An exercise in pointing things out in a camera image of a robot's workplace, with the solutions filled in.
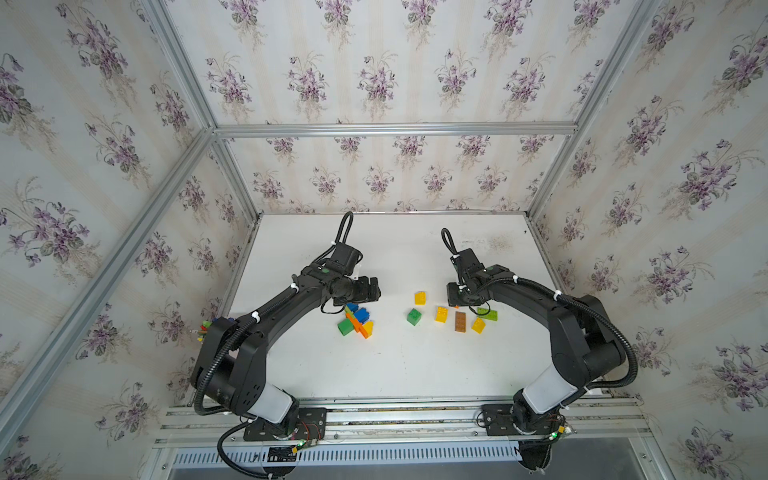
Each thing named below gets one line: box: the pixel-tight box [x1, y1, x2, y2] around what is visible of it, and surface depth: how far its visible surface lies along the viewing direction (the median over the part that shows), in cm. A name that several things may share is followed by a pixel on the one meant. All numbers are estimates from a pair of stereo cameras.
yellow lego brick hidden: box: [471, 318, 486, 334], surface depth 92 cm
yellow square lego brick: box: [414, 292, 427, 306], surface depth 97 cm
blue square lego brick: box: [354, 307, 370, 324], surface depth 93 cm
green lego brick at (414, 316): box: [407, 308, 423, 326], surface depth 92 cm
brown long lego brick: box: [455, 311, 466, 333], surface depth 92 cm
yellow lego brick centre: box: [434, 306, 448, 324], surface depth 92 cm
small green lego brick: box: [337, 318, 354, 336], surface depth 90 cm
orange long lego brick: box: [346, 313, 368, 339], surface depth 90 cm
